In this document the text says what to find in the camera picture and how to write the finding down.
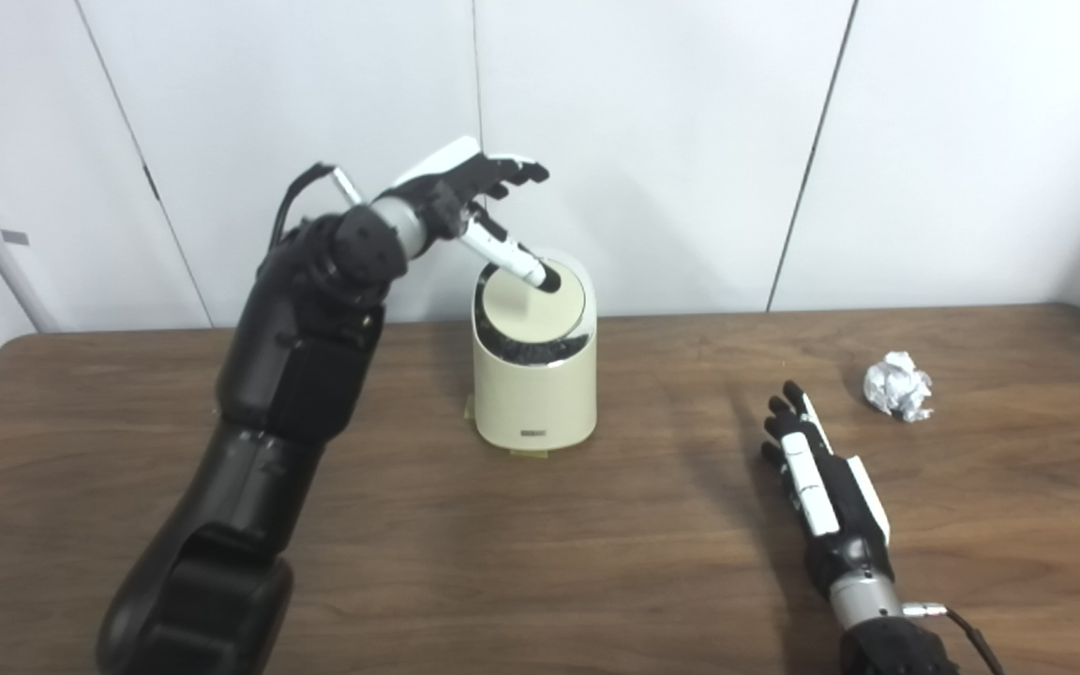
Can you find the white paper ball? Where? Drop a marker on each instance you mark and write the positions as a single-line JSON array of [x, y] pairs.
[[896, 386]]

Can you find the round cream bin lid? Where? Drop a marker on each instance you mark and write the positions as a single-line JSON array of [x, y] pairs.
[[512, 314]]

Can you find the small grey wall label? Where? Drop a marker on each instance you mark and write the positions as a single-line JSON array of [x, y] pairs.
[[15, 237]]

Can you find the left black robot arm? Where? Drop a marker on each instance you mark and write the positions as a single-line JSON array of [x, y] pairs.
[[296, 375]]

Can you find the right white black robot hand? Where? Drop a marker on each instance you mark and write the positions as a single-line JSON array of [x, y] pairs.
[[831, 511]]

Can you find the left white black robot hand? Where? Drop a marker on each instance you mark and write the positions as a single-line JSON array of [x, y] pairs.
[[442, 187]]

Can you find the cream-colored bin body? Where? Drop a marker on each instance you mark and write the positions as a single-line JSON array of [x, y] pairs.
[[532, 398]]

